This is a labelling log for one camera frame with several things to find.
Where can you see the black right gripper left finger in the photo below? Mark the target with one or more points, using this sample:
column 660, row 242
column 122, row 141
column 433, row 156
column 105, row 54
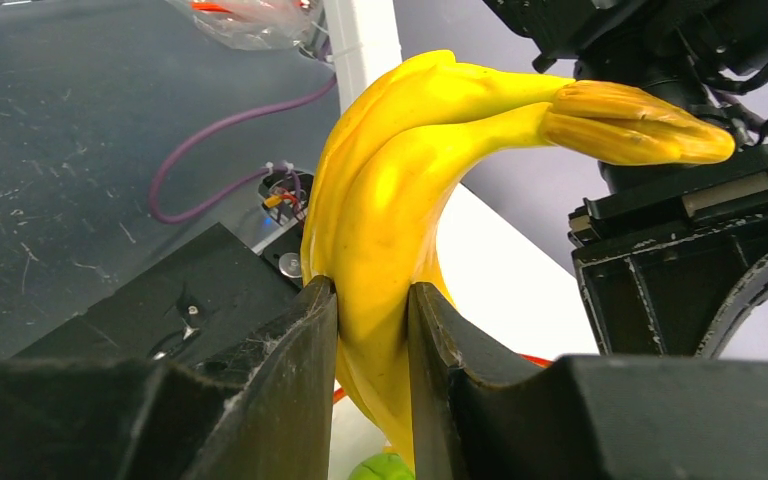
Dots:
column 261, row 409

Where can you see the yellow banana toy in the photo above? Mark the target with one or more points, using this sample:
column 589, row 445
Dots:
column 392, row 161

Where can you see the green lime toy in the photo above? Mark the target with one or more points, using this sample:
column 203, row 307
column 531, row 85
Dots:
column 382, row 466

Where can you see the clear zip top bag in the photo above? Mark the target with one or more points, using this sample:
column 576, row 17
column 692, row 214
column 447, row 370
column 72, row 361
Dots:
column 258, row 25

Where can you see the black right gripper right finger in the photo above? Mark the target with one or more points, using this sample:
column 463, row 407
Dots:
column 481, row 411

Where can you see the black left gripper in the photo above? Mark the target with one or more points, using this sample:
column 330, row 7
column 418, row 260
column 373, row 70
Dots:
column 674, row 266

